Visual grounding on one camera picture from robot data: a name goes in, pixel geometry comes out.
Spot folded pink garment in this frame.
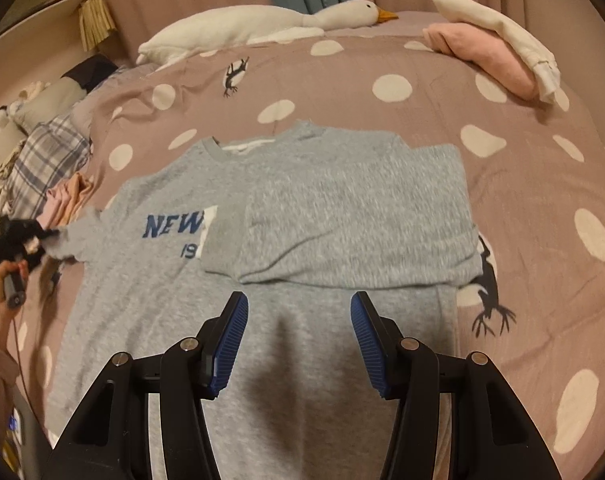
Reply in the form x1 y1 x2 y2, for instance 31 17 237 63
422 22 542 102

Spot white goose plush toy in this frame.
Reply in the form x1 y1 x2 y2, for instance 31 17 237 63
136 0 399 67

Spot grey pillow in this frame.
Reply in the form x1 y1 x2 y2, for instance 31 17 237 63
11 77 89 135

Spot dark cloth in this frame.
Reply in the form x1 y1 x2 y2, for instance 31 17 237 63
61 54 119 95

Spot folded white garment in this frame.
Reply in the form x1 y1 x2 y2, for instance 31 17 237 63
431 0 561 105

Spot pink polka dot bedspread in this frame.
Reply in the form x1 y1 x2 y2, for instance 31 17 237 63
37 9 605 480

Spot peach cloth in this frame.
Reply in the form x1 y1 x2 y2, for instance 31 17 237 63
36 172 96 231

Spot blue plaid cloth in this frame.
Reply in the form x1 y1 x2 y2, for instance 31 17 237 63
0 111 94 261

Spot straw-coloured tassel bundle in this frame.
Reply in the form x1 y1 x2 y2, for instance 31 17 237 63
77 0 119 52

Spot grey sweatshirt with blue print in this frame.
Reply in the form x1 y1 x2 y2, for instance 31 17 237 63
50 120 483 480

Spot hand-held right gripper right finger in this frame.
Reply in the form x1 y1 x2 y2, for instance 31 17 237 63
351 291 563 480

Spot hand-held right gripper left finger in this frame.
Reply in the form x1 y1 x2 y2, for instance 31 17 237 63
45 291 249 480

